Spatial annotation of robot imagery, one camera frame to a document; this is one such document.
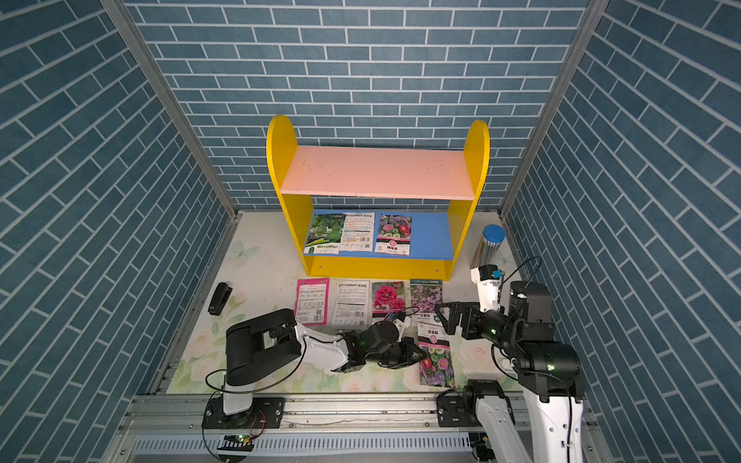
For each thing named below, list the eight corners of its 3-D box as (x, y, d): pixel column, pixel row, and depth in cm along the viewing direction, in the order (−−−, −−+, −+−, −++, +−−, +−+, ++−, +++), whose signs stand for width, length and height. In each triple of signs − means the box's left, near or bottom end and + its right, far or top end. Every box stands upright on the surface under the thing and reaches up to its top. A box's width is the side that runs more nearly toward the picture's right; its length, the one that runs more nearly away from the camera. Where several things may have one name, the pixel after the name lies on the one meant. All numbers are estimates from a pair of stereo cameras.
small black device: (211, 314, 94) (206, 309, 91) (225, 287, 100) (220, 281, 97) (221, 315, 94) (215, 310, 90) (233, 288, 100) (228, 282, 97)
